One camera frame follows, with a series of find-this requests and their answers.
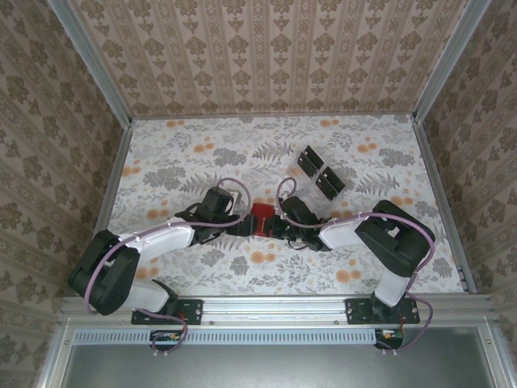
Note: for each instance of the red leather card holder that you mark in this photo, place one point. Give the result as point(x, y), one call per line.
point(262, 210)

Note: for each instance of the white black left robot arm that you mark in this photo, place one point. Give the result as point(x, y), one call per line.
point(161, 242)

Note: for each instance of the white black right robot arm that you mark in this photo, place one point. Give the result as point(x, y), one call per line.
point(343, 236)

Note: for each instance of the clear acrylic card stand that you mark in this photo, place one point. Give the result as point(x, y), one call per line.
point(303, 190)

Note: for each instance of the black VIP card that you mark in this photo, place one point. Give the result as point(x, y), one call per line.
point(312, 153)
point(308, 166)
point(327, 188)
point(333, 178)

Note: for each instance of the wide aluminium extrusion beam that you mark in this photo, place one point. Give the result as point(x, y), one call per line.
point(274, 309)

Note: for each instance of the floral printed tablecloth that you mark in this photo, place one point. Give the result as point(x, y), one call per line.
point(182, 153)

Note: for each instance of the small wiring connector board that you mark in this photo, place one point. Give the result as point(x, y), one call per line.
point(389, 337)
point(163, 338)

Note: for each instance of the grey metal panel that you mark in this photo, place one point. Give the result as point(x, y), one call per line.
point(262, 368)

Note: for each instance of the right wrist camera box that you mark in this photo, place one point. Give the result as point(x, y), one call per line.
point(298, 210)

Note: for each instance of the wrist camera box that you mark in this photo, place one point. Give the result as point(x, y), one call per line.
point(217, 202)
point(298, 210)

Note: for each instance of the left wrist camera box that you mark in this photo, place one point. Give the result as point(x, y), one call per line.
point(217, 202)

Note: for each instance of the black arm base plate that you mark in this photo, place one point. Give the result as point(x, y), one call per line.
point(194, 311)
point(355, 311)

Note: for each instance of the aluminium table edge rail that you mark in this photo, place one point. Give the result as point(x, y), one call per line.
point(274, 116)
point(115, 169)
point(439, 182)

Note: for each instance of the aluminium frame post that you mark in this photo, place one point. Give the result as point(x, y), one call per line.
point(449, 60)
point(97, 64)

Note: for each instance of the aluminium lower frame bar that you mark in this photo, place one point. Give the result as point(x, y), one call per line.
point(52, 355)
point(494, 355)

